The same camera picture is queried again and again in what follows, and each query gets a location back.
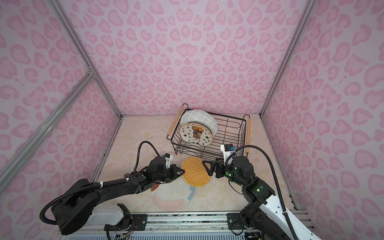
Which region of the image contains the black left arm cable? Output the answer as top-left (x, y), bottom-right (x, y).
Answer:
top-left (39, 140), bottom-right (161, 240)

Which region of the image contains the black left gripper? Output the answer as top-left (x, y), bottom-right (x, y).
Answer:
top-left (153, 164), bottom-right (187, 183)

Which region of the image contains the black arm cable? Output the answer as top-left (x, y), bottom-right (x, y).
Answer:
top-left (224, 144), bottom-right (301, 240)
top-left (39, 140), bottom-right (161, 240)

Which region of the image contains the white grid pattern plate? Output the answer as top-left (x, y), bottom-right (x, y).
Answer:
top-left (179, 110), bottom-right (218, 137)

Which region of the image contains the tan woven bamboo tray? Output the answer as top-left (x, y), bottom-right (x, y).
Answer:
top-left (182, 157), bottom-right (210, 187)

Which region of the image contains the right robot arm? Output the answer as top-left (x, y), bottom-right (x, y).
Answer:
top-left (202, 156), bottom-right (320, 240)

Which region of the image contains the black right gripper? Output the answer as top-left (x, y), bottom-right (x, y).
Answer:
top-left (201, 158), bottom-right (247, 188)

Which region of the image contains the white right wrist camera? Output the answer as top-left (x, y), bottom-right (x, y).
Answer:
top-left (220, 144), bottom-right (237, 166)

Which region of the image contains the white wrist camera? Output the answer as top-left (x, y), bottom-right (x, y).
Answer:
top-left (162, 153), bottom-right (174, 169)
top-left (220, 144), bottom-right (237, 166)

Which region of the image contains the black wire dish rack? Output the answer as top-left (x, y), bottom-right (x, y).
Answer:
top-left (167, 104), bottom-right (251, 160)

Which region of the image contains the star pattern character plate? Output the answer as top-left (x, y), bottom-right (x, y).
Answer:
top-left (180, 122), bottom-right (213, 147)

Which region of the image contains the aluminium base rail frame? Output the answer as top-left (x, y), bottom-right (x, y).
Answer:
top-left (55, 209), bottom-right (319, 240)

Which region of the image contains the large pastel colour-block plate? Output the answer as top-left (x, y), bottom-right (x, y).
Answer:
top-left (151, 178), bottom-right (196, 211)

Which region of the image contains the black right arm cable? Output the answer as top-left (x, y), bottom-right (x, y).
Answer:
top-left (224, 144), bottom-right (301, 240)

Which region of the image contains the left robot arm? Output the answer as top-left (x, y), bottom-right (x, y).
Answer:
top-left (40, 154), bottom-right (185, 235)

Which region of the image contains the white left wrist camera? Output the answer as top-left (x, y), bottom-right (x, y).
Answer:
top-left (162, 153), bottom-right (174, 169)

